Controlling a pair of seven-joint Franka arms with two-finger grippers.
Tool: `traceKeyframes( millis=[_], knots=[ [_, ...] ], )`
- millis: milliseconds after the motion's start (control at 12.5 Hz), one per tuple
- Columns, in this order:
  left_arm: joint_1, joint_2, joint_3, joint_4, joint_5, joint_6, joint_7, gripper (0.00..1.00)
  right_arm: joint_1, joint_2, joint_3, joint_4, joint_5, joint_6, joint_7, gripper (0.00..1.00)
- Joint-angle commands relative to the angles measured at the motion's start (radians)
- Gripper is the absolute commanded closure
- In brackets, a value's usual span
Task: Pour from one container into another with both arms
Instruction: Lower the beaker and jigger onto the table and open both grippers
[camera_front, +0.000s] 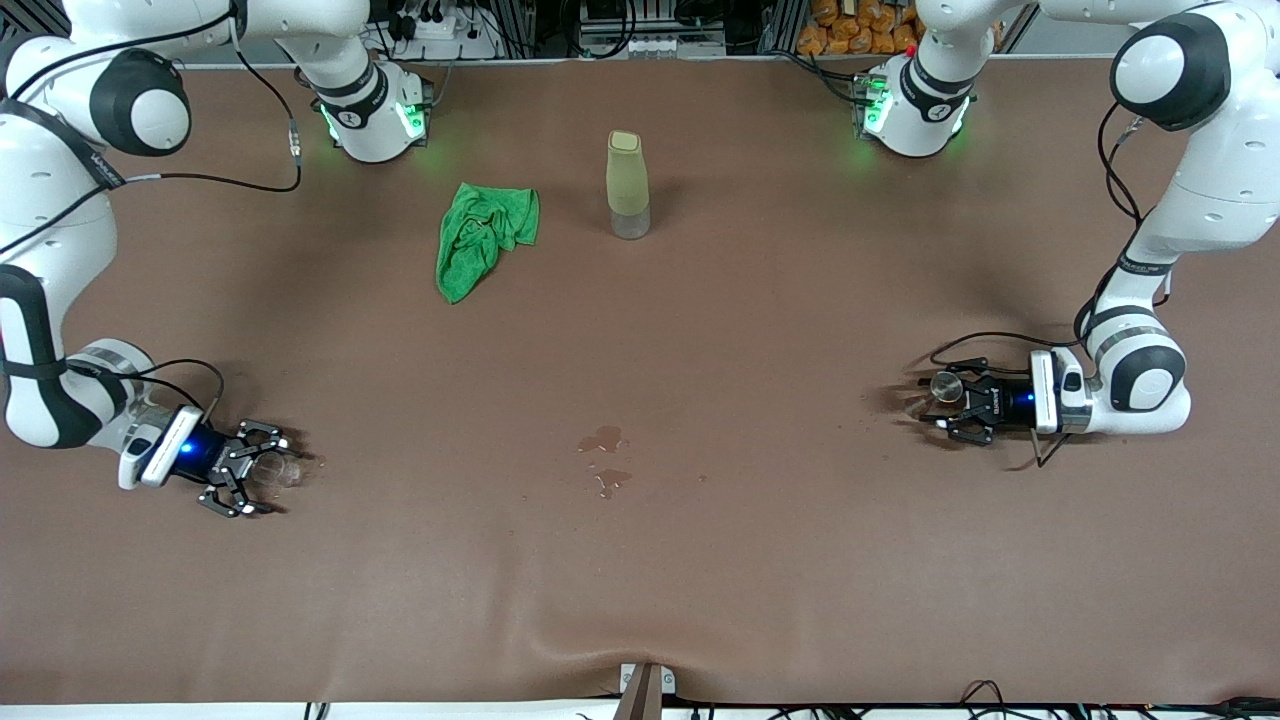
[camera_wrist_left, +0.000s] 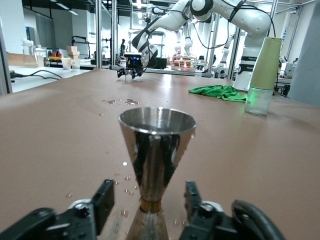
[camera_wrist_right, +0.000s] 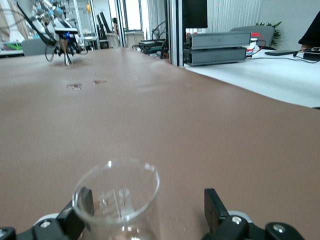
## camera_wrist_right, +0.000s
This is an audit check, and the person in black sleeve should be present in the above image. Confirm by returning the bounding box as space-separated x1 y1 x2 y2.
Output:
298 17 320 52

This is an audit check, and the black desk device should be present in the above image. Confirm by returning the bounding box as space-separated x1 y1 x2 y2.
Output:
301 50 320 62

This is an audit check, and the white side table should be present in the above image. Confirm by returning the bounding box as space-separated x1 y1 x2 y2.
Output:
184 48 320 110

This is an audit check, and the red white cup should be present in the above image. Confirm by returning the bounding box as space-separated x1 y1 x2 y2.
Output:
245 32 259 59

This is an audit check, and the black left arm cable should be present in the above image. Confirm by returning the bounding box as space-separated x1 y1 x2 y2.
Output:
16 0 90 63

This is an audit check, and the black cable bundle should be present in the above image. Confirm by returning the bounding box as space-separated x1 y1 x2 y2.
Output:
131 21 171 60

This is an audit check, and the grey office chair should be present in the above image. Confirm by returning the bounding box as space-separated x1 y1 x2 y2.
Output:
20 38 55 57
229 25 275 49

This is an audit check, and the green potted plant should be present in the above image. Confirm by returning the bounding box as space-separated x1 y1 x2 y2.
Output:
254 21 283 49

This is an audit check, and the black monitor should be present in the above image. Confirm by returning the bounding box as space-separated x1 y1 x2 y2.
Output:
181 0 209 29

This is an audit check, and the grey metal equipment box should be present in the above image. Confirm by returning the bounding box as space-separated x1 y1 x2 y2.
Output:
183 46 249 67
187 31 252 50

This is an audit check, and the thin black desk cable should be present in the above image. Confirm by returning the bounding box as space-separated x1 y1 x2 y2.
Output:
250 55 320 64

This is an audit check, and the red cable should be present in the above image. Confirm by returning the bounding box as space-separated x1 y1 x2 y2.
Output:
255 38 268 53

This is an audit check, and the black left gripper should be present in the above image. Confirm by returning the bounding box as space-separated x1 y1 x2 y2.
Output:
53 32 84 57

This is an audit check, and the brown table mat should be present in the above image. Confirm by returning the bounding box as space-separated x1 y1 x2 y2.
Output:
0 47 320 240

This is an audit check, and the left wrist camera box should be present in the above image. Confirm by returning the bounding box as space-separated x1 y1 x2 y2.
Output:
53 24 79 35

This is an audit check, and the black smartphone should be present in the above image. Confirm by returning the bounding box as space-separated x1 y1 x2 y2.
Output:
264 49 300 57

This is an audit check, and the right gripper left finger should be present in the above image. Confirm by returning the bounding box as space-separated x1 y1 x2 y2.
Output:
16 186 95 240

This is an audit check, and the clear glass measuring cup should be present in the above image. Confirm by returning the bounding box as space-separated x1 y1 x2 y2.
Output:
71 157 161 240

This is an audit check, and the aluminium camera mast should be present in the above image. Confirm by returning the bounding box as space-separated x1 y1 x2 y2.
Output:
166 0 185 67

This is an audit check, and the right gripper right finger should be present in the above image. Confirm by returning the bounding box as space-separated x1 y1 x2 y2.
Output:
201 187 307 240

